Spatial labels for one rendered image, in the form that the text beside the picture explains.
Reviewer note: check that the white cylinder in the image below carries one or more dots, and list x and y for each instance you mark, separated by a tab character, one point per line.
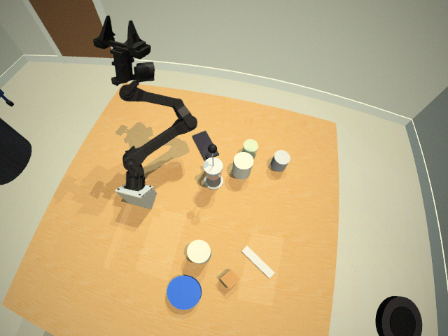
199	252
242	165

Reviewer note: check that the blue cylinder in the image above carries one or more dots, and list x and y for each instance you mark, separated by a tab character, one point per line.
184	292

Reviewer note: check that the french press with black knob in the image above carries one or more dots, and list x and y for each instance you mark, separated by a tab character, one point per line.
213	170

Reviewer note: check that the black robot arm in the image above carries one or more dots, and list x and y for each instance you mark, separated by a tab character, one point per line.
133	158

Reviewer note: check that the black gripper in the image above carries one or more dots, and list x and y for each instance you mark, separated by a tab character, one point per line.
122	53

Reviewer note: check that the white flat bar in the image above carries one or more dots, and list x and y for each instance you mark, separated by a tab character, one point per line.
258	262

